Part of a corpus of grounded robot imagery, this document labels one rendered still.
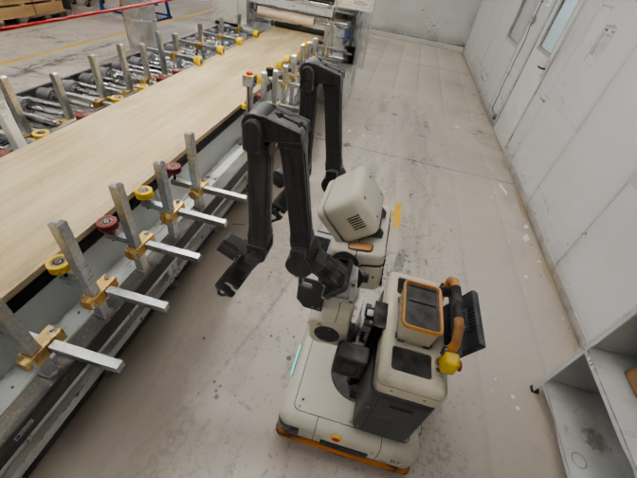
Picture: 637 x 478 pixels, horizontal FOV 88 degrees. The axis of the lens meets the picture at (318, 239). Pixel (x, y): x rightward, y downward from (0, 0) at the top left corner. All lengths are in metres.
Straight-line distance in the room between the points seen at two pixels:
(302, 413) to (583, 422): 1.56
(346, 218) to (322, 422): 1.06
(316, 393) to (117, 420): 1.01
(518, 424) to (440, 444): 0.52
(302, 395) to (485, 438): 1.08
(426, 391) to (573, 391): 1.44
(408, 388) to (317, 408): 0.58
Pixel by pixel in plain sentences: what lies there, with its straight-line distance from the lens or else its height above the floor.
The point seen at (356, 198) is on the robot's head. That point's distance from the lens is 0.94.
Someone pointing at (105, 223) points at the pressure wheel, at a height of 0.90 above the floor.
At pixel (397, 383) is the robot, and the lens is 1.29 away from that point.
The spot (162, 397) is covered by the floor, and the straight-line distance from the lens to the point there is 2.12.
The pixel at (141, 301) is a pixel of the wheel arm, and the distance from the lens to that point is 1.42.
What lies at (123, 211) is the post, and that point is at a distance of 1.45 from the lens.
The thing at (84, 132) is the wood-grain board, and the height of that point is 0.90.
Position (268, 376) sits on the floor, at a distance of 2.10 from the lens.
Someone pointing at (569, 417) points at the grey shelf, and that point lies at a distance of 2.50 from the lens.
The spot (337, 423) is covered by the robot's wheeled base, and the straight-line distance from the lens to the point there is 1.74.
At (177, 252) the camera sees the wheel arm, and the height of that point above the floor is 0.85.
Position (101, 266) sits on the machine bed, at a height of 0.67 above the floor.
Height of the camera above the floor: 1.90
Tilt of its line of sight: 42 degrees down
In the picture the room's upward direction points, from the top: 10 degrees clockwise
